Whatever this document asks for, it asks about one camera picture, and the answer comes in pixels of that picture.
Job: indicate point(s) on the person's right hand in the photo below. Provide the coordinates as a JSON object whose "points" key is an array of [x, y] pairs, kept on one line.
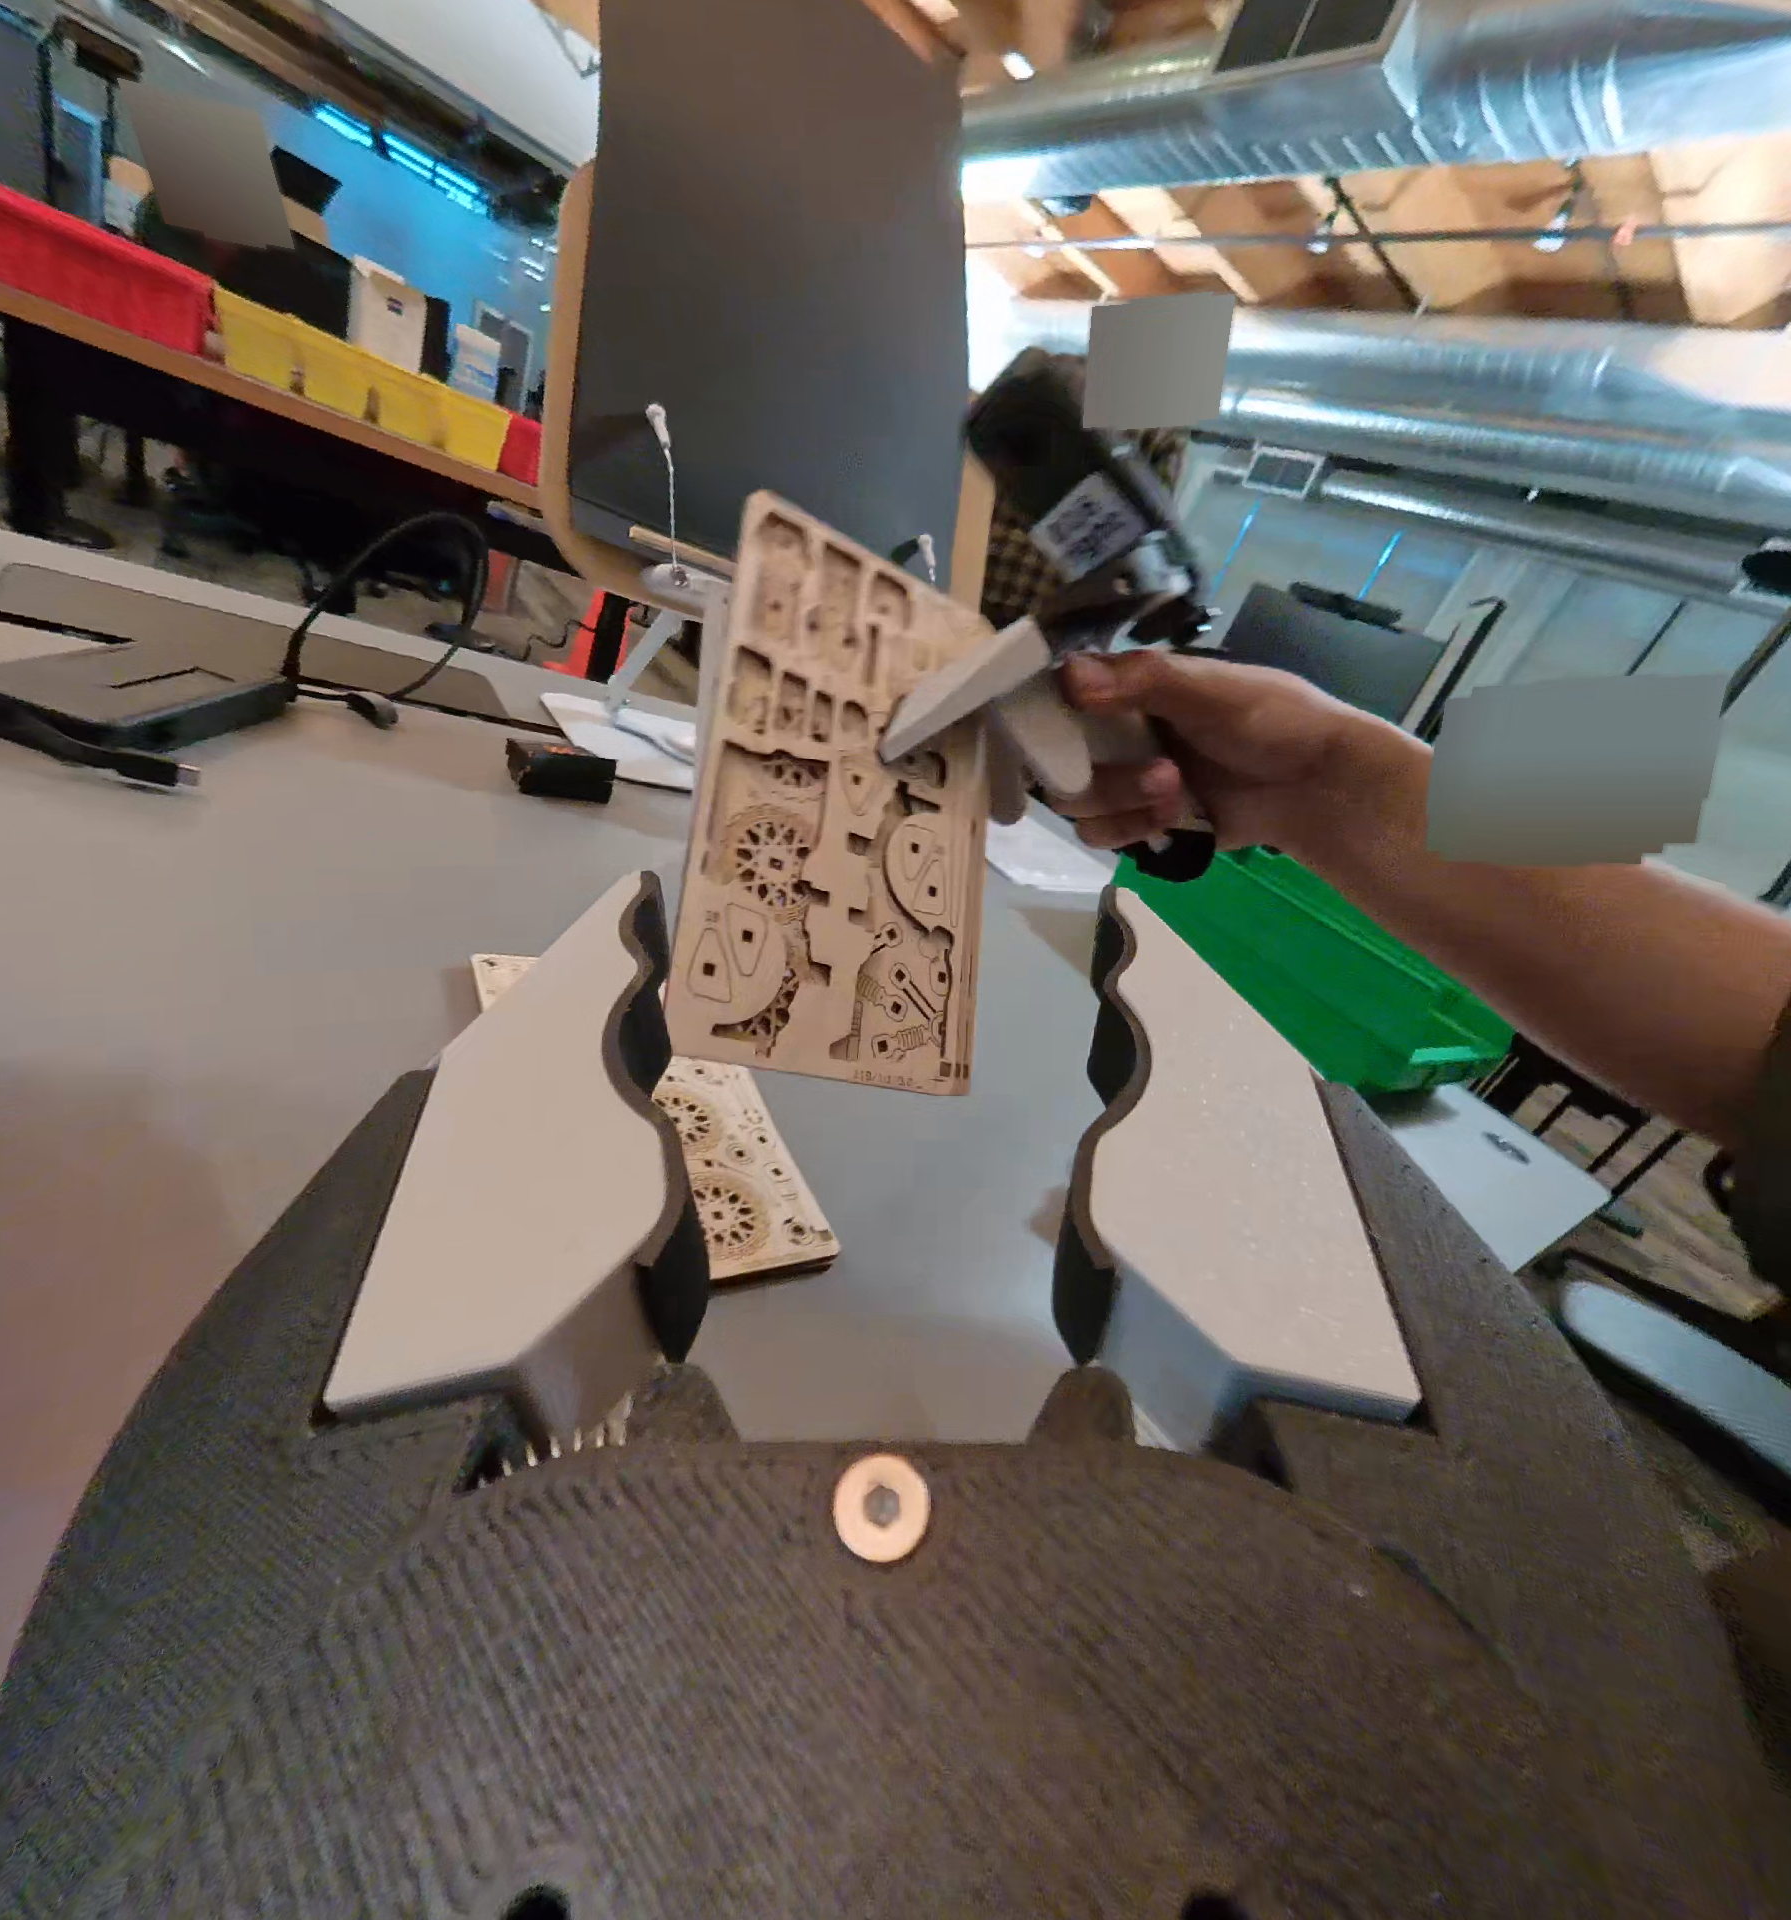
{"points": [[1288, 762]]}

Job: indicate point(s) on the small white table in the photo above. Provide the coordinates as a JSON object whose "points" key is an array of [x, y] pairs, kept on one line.
{"points": [[1498, 1183]]}

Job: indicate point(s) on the small black box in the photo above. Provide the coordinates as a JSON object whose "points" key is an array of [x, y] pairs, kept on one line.
{"points": [[557, 768]]}

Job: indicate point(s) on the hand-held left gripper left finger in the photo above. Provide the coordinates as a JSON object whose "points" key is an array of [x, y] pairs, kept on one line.
{"points": [[502, 1199]]}

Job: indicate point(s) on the flat black adapter box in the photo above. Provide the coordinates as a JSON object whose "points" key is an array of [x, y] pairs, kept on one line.
{"points": [[116, 702]]}

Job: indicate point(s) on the white papers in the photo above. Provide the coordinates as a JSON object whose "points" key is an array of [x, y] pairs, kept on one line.
{"points": [[1046, 855]]}

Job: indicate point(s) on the black monitor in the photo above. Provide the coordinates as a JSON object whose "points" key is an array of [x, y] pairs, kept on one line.
{"points": [[1330, 658]]}

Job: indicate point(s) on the person's right forearm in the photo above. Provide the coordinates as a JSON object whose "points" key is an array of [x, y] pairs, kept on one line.
{"points": [[1587, 929]]}

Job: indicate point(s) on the dark grey partition panel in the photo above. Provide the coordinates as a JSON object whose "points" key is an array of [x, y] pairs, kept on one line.
{"points": [[773, 298]]}

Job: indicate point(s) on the green plastic bin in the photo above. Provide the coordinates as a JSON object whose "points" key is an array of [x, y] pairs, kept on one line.
{"points": [[1288, 958]]}

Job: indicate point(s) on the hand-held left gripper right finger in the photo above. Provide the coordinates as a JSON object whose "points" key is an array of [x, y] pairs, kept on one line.
{"points": [[1243, 1232]]}

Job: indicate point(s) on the white storage box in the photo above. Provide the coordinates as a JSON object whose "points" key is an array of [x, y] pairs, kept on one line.
{"points": [[394, 315]]}

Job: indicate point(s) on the wooden puzzle sheet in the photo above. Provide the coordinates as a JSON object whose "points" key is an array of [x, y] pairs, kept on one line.
{"points": [[743, 1155], [773, 1270], [820, 900]]}

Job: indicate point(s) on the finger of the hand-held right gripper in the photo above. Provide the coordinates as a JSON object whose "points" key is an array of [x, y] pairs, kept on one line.
{"points": [[971, 684]]}

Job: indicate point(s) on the grey chair armrest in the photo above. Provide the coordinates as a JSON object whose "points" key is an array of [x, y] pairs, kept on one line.
{"points": [[1701, 1381]]}

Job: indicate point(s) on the silver air duct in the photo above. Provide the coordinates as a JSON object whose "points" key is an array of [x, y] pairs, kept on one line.
{"points": [[1587, 91], [1587, 404]]}

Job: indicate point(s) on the yellow plastic bin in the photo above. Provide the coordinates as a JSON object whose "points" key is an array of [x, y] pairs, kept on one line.
{"points": [[259, 342], [471, 430], [369, 382]]}

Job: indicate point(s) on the white flat plate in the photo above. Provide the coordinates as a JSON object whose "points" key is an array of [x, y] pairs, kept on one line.
{"points": [[641, 751]]}

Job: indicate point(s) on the red plastic bin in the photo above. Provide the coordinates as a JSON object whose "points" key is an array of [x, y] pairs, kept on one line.
{"points": [[71, 257], [525, 450]]}

